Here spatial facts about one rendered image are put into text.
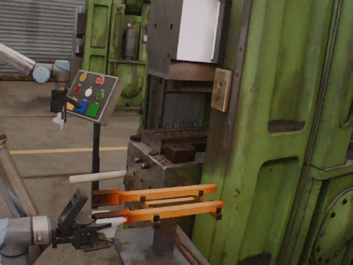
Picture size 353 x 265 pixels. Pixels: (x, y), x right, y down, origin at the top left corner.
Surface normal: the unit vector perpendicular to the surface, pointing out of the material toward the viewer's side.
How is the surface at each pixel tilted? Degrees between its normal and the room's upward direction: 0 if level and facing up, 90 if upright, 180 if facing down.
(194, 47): 90
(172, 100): 90
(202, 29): 90
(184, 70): 90
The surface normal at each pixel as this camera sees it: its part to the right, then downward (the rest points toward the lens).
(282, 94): 0.53, 0.28
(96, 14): 0.33, 0.28
